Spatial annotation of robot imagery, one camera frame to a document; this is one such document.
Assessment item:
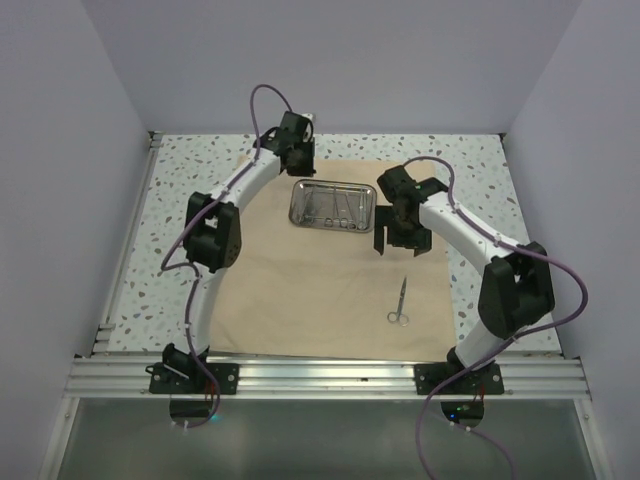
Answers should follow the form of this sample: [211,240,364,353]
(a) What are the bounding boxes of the aluminium extrusion rail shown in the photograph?
[64,354,590,400]

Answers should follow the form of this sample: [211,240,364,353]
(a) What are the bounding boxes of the steel clamp in tray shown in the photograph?
[324,187,355,230]

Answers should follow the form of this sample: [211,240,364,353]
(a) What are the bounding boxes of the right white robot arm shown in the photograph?
[373,166,555,393]

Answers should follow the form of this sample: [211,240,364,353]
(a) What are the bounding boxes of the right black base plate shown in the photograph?
[413,362,505,396]

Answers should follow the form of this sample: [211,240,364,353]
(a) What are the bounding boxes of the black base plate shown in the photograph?
[145,362,240,395]
[413,362,505,396]

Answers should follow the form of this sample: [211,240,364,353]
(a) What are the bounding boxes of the steel forceps in tray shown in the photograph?
[301,186,325,226]

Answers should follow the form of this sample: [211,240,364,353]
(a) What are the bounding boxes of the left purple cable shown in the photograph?
[159,84,301,431]

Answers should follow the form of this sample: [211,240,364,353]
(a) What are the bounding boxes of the stainless steel instrument tray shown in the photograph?
[289,180,377,234]

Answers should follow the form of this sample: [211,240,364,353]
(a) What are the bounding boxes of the steel surgical scissors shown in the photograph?
[387,277,409,327]

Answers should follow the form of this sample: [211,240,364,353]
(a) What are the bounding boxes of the left side aluminium rail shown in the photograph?
[90,131,164,356]

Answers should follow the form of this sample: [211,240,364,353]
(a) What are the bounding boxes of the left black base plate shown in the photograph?
[145,362,240,395]

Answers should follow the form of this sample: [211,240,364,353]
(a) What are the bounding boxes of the steel tweezers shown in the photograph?
[357,189,366,231]

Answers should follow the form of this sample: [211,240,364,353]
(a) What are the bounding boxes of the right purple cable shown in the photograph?
[402,157,589,480]

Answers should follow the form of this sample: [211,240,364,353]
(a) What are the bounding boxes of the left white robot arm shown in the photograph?
[163,111,315,393]

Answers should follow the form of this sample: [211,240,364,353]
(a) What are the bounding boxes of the purple cable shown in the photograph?
[402,157,589,480]
[159,84,301,431]

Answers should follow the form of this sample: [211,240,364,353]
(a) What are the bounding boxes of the beige cloth wrap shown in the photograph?
[209,175,457,362]

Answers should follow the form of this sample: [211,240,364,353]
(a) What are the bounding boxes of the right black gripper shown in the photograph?
[375,204,432,256]

